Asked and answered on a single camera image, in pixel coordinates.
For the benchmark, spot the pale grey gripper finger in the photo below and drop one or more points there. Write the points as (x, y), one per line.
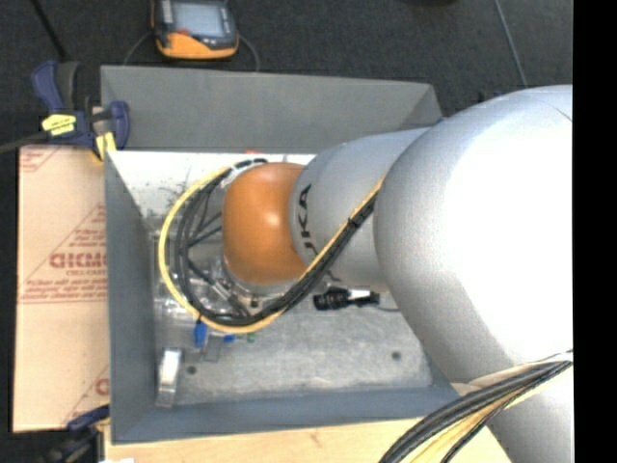
(214, 352)
(197, 350)

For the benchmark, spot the clear glass object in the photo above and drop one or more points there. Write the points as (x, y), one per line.
(169, 372)

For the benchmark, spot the grey metal bin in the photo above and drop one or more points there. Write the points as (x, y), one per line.
(313, 355)

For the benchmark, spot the brown cardboard board red print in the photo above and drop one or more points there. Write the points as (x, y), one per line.
(58, 307)

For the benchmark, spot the black cylinder on white bracket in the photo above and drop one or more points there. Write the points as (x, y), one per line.
(332, 300)

